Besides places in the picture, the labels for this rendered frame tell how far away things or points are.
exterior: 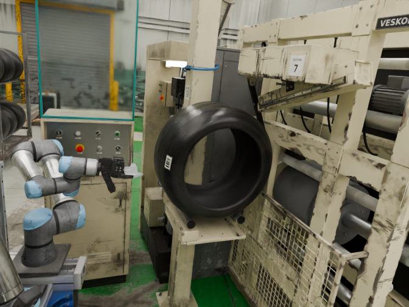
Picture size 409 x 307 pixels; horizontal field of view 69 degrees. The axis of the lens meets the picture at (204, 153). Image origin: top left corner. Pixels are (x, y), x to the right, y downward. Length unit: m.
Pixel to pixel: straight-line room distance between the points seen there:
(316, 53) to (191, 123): 0.59
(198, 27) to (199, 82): 0.28
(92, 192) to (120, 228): 0.35
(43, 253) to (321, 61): 1.45
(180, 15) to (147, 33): 1.23
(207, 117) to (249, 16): 9.90
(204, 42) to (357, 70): 0.81
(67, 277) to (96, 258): 0.79
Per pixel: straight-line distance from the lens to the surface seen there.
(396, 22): 1.44
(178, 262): 2.10
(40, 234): 1.54
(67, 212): 1.57
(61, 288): 1.67
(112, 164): 1.40
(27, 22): 11.19
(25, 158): 1.65
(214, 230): 1.69
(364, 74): 1.32
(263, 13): 11.34
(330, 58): 1.33
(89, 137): 2.07
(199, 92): 1.71
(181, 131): 1.35
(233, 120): 1.39
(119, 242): 2.34
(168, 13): 10.67
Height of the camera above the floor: 1.65
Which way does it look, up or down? 16 degrees down
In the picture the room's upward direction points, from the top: 6 degrees clockwise
